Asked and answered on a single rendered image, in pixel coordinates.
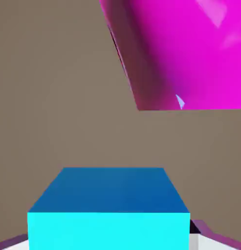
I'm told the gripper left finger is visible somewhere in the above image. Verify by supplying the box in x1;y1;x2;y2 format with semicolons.
0;233;29;250

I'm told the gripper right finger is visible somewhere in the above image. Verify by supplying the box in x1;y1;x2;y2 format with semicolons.
189;219;241;250

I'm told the small cyan cube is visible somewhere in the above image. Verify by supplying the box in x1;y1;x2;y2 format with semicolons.
27;167;191;250

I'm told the large magenta box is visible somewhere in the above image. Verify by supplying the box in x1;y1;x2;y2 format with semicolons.
98;0;241;111

